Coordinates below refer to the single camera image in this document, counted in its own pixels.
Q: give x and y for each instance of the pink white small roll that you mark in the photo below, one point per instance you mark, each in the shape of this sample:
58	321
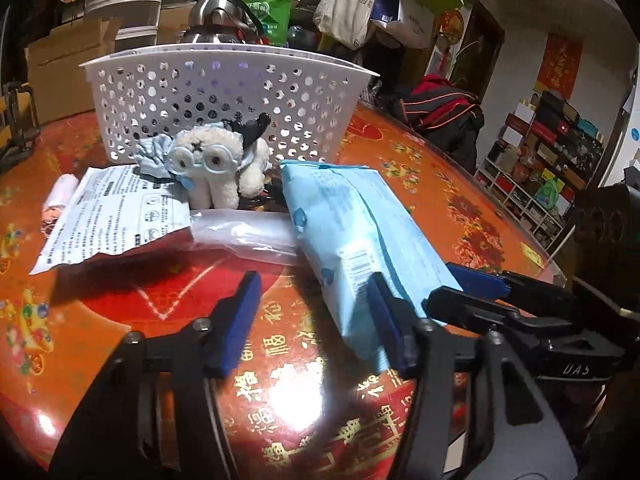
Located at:
60	195

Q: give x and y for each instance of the stainless steel kettle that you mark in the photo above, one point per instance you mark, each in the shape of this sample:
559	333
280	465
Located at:
215	15

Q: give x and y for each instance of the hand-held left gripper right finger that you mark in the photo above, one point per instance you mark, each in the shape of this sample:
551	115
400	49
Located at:
390	330

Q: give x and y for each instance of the beige canvas tote bag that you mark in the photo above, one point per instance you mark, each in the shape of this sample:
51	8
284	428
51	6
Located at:
345	5

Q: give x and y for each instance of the brown cardboard box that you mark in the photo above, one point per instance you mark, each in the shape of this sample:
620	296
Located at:
60	80

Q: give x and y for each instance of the green shopping bag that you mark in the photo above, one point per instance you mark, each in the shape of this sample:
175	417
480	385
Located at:
270	10

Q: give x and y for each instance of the clear plastic bag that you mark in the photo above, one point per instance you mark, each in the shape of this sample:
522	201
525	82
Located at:
240	235

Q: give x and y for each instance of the white printed packet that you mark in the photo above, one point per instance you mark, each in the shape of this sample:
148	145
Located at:
110	220

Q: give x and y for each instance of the black metal frame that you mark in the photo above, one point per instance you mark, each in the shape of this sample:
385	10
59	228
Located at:
12	115

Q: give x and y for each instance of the white sheep plush toy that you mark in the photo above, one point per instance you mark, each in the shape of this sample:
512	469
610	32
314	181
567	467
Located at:
220	185

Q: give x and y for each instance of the blue fabric scrunchie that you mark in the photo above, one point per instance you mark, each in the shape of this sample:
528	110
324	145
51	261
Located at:
150	157

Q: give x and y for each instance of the white perforated plastic basket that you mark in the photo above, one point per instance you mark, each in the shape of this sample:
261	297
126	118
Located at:
300	110

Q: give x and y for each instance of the red black jacket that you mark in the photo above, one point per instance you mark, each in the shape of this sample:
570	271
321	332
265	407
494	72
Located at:
440	105

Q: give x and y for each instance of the round red wall ornament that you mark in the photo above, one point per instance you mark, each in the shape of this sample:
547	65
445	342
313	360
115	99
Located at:
452	25

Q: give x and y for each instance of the blue wet wipes packet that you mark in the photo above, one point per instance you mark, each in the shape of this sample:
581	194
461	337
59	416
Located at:
340	220

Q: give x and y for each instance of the red wall poster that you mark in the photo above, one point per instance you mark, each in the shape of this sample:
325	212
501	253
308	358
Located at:
557	65

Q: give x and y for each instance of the white blue paper bag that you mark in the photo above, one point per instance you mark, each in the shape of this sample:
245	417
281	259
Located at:
405	22

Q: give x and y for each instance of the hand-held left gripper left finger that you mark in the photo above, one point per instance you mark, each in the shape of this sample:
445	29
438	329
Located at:
240	320

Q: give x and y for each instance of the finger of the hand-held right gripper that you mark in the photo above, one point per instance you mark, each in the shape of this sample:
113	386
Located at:
465	307
477	280

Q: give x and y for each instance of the shelf of colourful boxes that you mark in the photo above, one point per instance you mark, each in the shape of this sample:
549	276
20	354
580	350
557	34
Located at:
540	160

